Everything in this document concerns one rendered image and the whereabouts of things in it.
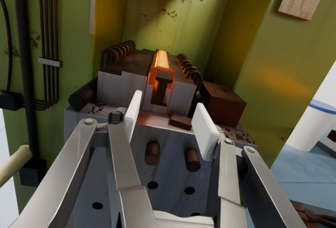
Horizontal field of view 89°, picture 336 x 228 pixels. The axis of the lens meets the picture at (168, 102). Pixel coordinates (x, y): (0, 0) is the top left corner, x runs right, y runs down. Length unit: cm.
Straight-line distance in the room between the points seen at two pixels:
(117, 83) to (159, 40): 49
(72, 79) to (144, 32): 40
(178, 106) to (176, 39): 49
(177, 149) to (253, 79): 32
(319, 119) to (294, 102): 225
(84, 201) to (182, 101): 32
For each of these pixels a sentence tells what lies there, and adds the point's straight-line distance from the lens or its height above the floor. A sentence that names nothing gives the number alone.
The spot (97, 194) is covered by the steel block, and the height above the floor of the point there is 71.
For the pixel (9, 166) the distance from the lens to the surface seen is 68.
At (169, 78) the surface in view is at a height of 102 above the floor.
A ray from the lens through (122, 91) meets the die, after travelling 37.
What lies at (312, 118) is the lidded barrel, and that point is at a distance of 289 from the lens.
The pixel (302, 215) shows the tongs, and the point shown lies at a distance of 63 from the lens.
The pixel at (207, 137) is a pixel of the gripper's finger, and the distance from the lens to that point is 16.
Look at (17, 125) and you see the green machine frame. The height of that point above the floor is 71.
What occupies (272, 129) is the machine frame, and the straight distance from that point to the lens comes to 67.
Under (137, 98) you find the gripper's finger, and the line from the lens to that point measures 18.
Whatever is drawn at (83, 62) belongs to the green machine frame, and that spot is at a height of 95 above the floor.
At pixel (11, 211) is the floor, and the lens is 140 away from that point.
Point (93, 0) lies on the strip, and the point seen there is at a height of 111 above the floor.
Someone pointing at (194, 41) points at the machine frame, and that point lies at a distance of 83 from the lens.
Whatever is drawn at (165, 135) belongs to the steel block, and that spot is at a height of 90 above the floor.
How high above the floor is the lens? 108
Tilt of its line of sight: 22 degrees down
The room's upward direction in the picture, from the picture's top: 14 degrees clockwise
